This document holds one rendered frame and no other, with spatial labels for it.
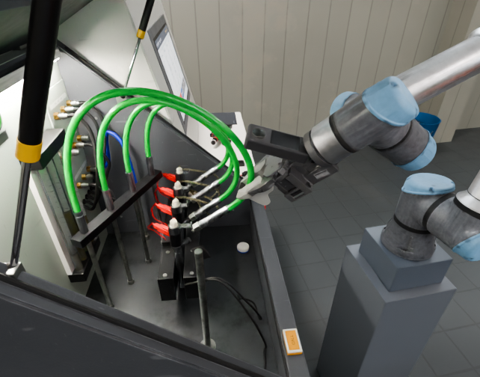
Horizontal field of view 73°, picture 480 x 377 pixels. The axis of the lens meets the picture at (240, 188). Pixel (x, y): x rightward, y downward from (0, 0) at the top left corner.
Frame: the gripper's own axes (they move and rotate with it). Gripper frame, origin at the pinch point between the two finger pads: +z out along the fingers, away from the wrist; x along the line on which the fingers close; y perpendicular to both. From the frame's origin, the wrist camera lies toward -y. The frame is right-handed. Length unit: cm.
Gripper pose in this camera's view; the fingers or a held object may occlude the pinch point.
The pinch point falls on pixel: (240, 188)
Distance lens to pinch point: 69.1
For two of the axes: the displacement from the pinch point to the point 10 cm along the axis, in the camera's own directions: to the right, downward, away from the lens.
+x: 1.9, -7.1, 6.7
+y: 7.4, 5.6, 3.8
